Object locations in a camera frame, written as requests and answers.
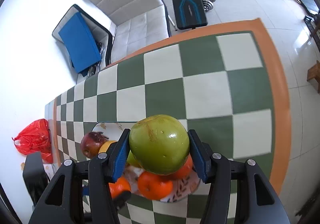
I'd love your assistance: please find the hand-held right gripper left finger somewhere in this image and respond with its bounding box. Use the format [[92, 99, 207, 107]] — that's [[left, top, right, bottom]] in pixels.
[[29, 128, 132, 224]]

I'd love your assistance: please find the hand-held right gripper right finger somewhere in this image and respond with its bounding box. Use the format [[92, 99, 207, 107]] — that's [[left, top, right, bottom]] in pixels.
[[187, 129, 291, 224]]

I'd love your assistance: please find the green apple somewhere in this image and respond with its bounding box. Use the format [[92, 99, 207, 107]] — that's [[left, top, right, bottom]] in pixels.
[[126, 151, 142, 168], [128, 114, 191, 176]]

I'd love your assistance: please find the orange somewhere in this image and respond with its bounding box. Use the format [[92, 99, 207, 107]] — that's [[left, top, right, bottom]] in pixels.
[[137, 171, 174, 201], [108, 176, 132, 199]]

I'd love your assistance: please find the large dark red apple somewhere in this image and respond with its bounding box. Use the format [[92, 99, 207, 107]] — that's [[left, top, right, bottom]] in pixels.
[[80, 131, 111, 159]]

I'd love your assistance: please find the floral oval plate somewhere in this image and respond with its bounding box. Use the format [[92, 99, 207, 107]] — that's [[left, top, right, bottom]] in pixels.
[[91, 121, 201, 204]]

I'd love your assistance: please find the red plastic bag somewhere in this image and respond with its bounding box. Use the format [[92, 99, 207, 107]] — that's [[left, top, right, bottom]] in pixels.
[[12, 118, 54, 164]]

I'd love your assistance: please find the green white checkered tablecloth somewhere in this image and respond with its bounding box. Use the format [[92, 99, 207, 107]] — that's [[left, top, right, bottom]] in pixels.
[[44, 18, 292, 224]]

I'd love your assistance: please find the blue folded mat chair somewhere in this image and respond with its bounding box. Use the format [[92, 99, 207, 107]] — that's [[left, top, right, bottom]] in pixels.
[[52, 4, 113, 78]]

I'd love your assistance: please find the small wooden stool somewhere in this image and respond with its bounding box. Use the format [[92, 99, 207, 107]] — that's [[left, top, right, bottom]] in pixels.
[[307, 60, 320, 94]]

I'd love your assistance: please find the beige padded chair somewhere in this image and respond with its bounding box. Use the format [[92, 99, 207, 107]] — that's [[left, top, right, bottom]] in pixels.
[[83, 0, 171, 65]]

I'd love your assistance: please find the small metal dumbbell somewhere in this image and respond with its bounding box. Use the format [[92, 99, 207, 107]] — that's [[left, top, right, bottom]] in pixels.
[[201, 0, 216, 12]]

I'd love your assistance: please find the black blue weight bench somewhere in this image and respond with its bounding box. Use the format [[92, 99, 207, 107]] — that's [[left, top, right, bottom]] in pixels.
[[168, 0, 209, 31]]

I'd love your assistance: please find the black perforated board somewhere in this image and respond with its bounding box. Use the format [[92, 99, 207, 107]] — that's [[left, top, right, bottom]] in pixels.
[[304, 14, 320, 40]]

